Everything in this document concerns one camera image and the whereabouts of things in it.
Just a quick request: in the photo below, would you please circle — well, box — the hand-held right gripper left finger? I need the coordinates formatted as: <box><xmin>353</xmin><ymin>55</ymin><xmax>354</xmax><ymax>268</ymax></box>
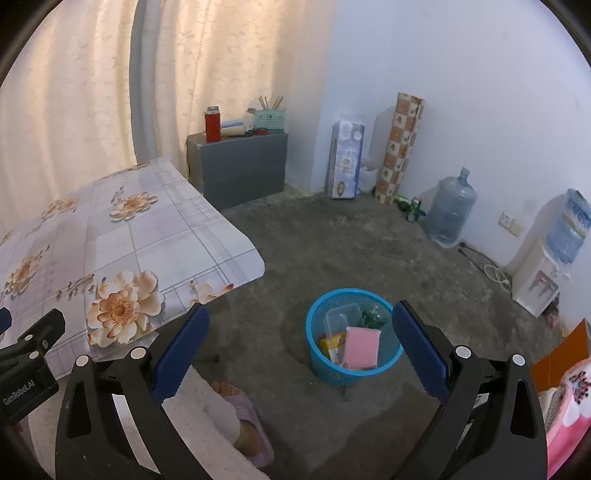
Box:
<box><xmin>54</xmin><ymin>302</ymin><xmax>211</xmax><ymax>480</ymax></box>

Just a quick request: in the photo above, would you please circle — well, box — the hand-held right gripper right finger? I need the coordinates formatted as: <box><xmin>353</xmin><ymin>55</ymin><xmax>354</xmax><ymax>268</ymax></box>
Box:
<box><xmin>392</xmin><ymin>300</ymin><xmax>548</xmax><ymax>480</ymax></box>

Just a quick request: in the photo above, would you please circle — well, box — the pink sponge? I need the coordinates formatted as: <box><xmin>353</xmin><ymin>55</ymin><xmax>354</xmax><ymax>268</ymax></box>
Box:
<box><xmin>344</xmin><ymin>327</ymin><xmax>382</xmax><ymax>370</ymax></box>

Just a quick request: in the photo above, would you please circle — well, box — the clear plastic container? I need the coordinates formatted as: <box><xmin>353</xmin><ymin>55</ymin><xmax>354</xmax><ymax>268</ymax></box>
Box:
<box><xmin>324</xmin><ymin>302</ymin><xmax>362</xmax><ymax>344</ymax></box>

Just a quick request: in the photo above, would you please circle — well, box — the blue plastic basket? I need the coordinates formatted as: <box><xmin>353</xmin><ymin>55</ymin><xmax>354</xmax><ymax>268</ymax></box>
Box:
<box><xmin>306</xmin><ymin>288</ymin><xmax>404</xmax><ymax>386</ymax></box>

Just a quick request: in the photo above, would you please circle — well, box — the person's foot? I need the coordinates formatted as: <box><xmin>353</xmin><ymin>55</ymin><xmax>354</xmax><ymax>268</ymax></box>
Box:
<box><xmin>215</xmin><ymin>381</ymin><xmax>260</xmax><ymax>455</ymax></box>

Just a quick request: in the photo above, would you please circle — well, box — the floral tablecloth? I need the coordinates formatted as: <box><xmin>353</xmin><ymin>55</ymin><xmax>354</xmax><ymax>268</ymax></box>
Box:
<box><xmin>0</xmin><ymin>157</ymin><xmax>266</xmax><ymax>384</ymax></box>

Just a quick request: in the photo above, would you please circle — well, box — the purple slipper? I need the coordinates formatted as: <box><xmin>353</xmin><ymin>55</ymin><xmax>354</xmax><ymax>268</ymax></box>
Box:
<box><xmin>210</xmin><ymin>379</ymin><xmax>275</xmax><ymax>469</ymax></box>

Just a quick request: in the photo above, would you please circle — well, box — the white water dispenser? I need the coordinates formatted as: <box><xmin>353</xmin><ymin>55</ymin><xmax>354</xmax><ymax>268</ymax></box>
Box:
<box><xmin>512</xmin><ymin>240</ymin><xmax>571</xmax><ymax>319</ymax></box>

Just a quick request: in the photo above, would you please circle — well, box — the orange paper bag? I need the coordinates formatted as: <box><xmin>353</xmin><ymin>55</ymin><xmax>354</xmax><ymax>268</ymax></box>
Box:
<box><xmin>530</xmin><ymin>318</ymin><xmax>591</xmax><ymax>393</ymax></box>

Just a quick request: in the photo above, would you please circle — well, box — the large clear water jug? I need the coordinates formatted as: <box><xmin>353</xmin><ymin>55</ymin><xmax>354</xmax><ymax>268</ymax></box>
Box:
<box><xmin>424</xmin><ymin>167</ymin><xmax>478</xmax><ymax>249</ymax></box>

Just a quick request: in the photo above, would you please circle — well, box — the pink floral bag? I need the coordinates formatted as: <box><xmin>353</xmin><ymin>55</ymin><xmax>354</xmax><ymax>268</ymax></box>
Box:
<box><xmin>545</xmin><ymin>355</ymin><xmax>591</xmax><ymax>480</ymax></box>

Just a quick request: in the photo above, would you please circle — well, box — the white plastic bag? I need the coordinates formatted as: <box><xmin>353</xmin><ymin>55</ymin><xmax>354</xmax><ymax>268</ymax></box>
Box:
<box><xmin>360</xmin><ymin>157</ymin><xmax>384</xmax><ymax>195</ymax></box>

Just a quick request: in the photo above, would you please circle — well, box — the blue dispenser water bottle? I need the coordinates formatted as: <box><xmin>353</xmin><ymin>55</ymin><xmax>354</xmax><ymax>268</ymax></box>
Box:
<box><xmin>546</xmin><ymin>188</ymin><xmax>591</xmax><ymax>266</ymax></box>

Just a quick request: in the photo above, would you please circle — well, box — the grey cabinet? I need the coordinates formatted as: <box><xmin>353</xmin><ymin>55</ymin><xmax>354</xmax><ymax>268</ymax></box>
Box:
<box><xmin>186</xmin><ymin>130</ymin><xmax>289</xmax><ymax>210</ymax></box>

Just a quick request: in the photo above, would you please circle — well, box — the patterned wallpaper roll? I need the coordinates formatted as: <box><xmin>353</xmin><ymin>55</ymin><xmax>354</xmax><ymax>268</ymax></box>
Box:
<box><xmin>374</xmin><ymin>92</ymin><xmax>426</xmax><ymax>205</ymax></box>

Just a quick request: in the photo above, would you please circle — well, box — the tissue paper pack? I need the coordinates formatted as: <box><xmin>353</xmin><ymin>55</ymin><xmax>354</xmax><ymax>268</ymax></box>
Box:
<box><xmin>325</xmin><ymin>114</ymin><xmax>365</xmax><ymax>200</ymax></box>

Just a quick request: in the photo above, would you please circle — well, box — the red thermos flask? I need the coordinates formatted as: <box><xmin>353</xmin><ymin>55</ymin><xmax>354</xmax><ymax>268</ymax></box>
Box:
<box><xmin>205</xmin><ymin>106</ymin><xmax>221</xmax><ymax>143</ymax></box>

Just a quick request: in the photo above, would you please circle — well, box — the cream curtain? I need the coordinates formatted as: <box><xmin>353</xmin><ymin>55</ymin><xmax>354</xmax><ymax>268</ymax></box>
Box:
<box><xmin>152</xmin><ymin>0</ymin><xmax>338</xmax><ymax>171</ymax></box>
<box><xmin>0</xmin><ymin>0</ymin><xmax>139</xmax><ymax>222</ymax></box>

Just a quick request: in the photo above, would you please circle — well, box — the green utensil basket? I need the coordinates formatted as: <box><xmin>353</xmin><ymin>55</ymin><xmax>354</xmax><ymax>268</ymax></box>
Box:
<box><xmin>254</xmin><ymin>108</ymin><xmax>287</xmax><ymax>134</ymax></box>

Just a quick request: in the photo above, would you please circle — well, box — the white power cable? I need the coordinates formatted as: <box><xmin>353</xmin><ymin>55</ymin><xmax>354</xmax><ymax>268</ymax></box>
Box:
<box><xmin>485</xmin><ymin>263</ymin><xmax>513</xmax><ymax>290</ymax></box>

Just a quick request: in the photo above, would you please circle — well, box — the black power cable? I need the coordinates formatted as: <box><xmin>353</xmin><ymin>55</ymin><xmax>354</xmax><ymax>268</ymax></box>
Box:
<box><xmin>458</xmin><ymin>241</ymin><xmax>500</xmax><ymax>269</ymax></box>

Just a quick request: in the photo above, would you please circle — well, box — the wall socket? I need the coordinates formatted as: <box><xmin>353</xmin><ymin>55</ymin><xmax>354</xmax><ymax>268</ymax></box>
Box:
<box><xmin>500</xmin><ymin>211</ymin><xmax>525</xmax><ymax>238</ymax></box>

